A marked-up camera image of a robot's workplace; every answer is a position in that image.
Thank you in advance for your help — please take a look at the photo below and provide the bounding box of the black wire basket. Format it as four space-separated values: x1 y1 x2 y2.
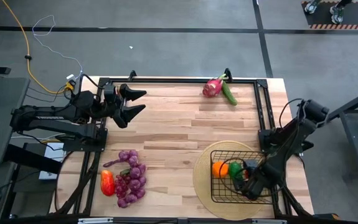
210 149 275 205

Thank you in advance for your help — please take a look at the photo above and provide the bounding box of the white power box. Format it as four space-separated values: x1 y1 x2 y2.
37 142 67 181

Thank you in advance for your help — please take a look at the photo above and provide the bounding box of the white cable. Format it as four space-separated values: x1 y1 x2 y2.
31 14 84 79

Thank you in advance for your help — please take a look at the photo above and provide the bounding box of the black desk base bar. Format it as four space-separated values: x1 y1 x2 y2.
3 143 64 175

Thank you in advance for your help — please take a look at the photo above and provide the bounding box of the yellow cable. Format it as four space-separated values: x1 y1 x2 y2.
0 0 75 95

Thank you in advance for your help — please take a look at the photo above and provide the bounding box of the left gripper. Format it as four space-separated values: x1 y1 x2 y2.
99 83 148 129

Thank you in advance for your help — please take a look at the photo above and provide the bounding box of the black table frame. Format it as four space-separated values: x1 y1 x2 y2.
52 68 315 218

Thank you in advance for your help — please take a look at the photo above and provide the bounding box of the grey metal stand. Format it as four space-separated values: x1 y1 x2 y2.
326 84 358 172

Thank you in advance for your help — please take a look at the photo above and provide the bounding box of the person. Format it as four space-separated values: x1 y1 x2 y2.
304 0 354 25

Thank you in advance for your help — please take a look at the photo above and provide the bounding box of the round woven straw placemat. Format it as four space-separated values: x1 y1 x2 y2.
192 140 275 222

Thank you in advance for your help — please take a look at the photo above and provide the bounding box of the green cucumber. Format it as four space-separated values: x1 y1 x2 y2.
221 80 238 106

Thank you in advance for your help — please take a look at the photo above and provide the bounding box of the red pepper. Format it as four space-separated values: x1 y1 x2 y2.
100 169 116 197

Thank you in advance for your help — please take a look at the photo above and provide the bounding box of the green bell pepper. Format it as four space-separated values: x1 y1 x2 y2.
228 161 243 182

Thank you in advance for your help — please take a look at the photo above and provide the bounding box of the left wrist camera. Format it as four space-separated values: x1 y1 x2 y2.
103 84 118 104

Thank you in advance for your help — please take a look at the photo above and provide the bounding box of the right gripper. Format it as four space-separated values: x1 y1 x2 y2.
232 169 271 202

